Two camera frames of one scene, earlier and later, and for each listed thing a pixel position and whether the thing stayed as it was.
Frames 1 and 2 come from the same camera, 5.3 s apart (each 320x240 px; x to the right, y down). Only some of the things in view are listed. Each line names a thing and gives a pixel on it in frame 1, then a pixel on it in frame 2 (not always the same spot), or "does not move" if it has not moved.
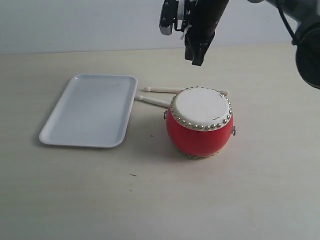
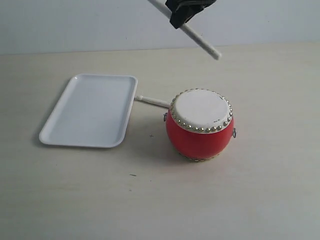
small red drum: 199,121 does not move
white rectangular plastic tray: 93,110 does not move
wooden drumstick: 153,100 does not move
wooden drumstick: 164,90 to 189,30
